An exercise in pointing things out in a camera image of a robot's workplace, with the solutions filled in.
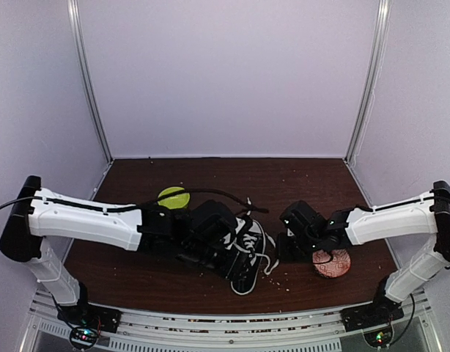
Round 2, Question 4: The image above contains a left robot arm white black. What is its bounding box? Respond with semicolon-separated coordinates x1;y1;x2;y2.
0;176;245;326

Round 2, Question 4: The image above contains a right aluminium frame post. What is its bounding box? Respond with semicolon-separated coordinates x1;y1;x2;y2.
345;0;392;168

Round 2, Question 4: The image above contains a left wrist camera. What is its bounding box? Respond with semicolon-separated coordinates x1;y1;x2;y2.
190;199;238;248

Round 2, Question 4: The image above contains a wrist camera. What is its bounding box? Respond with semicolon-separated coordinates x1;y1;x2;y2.
190;199;238;248
279;200;327;240

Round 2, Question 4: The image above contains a white shoelace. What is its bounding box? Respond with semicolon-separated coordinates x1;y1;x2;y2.
243;197;279;276

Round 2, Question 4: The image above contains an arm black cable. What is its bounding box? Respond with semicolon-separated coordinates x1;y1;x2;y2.
0;187;270;254
389;293;416;331

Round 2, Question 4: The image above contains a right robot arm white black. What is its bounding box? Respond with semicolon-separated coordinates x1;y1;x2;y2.
276;180;450;324

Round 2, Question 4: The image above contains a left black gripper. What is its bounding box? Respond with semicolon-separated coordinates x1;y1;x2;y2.
180;239;254;282

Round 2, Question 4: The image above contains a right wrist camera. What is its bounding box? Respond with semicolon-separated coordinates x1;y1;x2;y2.
279;200;327;240

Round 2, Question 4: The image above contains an aluminium front rail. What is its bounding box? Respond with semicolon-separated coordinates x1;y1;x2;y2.
19;289;442;352

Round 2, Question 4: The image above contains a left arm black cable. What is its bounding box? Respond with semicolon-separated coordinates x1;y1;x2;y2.
0;187;270;254

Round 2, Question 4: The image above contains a green plastic bowl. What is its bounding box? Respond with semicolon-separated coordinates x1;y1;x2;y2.
158;186;191;210

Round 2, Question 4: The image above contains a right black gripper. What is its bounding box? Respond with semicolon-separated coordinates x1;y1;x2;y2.
275;232;320;261

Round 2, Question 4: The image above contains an aluminium frame post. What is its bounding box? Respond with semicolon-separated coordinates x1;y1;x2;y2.
345;0;392;168
67;0;114;164

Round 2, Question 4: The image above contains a left aluminium frame post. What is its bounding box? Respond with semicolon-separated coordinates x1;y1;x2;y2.
67;0;114;164

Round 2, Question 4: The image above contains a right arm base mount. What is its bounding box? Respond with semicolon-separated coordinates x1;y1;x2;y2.
340;304;405;349

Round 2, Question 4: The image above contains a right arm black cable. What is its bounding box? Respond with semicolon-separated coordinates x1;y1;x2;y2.
389;293;416;331

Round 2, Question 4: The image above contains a red white patterned bowl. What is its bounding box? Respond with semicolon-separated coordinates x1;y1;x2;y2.
312;249;351;279

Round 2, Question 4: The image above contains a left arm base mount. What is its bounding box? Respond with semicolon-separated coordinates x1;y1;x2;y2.
56;304;122;351

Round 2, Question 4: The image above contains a black white canvas sneaker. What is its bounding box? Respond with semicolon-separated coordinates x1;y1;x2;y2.
227;216;266;296

